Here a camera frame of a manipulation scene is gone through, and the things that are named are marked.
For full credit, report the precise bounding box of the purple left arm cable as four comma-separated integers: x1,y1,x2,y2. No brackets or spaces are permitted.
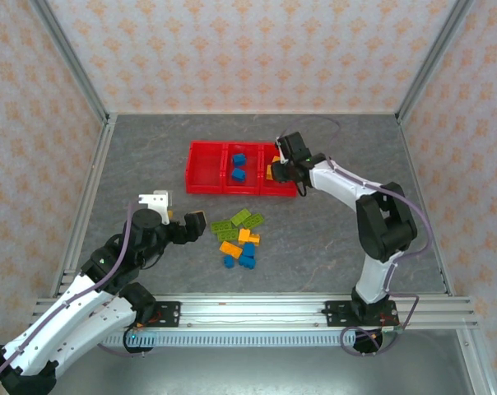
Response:
0,201,145,386

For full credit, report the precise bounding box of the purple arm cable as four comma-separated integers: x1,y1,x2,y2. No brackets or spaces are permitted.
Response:
0,201,145,386
277,115,434,358

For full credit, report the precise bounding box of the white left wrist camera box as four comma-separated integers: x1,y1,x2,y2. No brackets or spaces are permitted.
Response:
137,189,171,225

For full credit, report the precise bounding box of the aluminium table side rail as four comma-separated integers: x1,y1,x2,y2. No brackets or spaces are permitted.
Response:
49,114,118,298
395,114,455,298

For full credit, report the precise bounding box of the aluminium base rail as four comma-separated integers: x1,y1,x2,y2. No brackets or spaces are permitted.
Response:
28,294,480,330

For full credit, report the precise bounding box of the grey slotted cable duct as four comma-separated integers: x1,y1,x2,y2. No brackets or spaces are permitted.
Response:
100,332,402,349

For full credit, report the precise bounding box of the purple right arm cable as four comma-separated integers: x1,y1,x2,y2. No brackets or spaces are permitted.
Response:
277,115,434,358

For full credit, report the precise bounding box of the aluminium frame post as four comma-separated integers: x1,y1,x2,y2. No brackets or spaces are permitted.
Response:
28,0,112,127
395,0,478,127

